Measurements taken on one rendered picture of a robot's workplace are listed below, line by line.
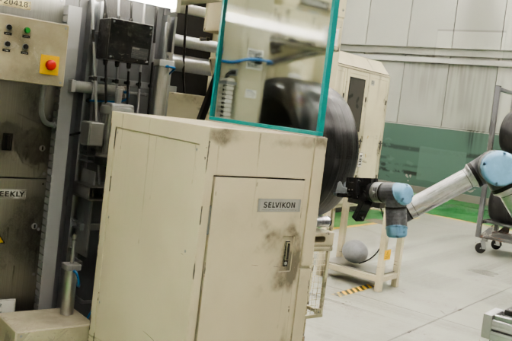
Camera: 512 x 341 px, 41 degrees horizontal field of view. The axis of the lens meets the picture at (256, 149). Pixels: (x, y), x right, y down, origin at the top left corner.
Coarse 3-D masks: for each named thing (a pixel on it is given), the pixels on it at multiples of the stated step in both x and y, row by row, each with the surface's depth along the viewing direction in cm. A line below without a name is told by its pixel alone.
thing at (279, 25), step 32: (224, 0) 229; (256, 0) 216; (288, 0) 204; (320, 0) 192; (224, 32) 229; (256, 32) 215; (288, 32) 203; (320, 32) 192; (224, 64) 228; (256, 64) 214; (288, 64) 202; (320, 64) 191; (224, 96) 227; (256, 96) 213; (288, 96) 201; (320, 96) 189; (288, 128) 199; (320, 128) 189
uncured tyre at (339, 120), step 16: (336, 96) 273; (336, 112) 265; (336, 128) 261; (352, 128) 267; (336, 144) 260; (352, 144) 265; (336, 160) 260; (352, 160) 265; (336, 176) 262; (352, 176) 268; (320, 208) 271
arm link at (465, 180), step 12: (480, 156) 244; (468, 168) 246; (444, 180) 249; (456, 180) 247; (468, 180) 246; (480, 180) 244; (420, 192) 253; (432, 192) 249; (444, 192) 247; (456, 192) 247; (408, 204) 251; (420, 204) 249; (432, 204) 249; (408, 216) 251
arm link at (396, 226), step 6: (390, 210) 240; (396, 210) 239; (402, 210) 239; (390, 216) 240; (396, 216) 239; (402, 216) 239; (390, 222) 240; (396, 222) 239; (402, 222) 239; (390, 228) 240; (396, 228) 239; (402, 228) 239; (390, 234) 240; (396, 234) 239; (402, 234) 239
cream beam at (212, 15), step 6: (210, 6) 298; (216, 6) 294; (210, 12) 298; (216, 12) 294; (210, 18) 298; (216, 18) 294; (204, 24) 300; (210, 24) 297; (216, 24) 294; (204, 30) 300; (210, 30) 296; (216, 30) 292; (336, 48) 317
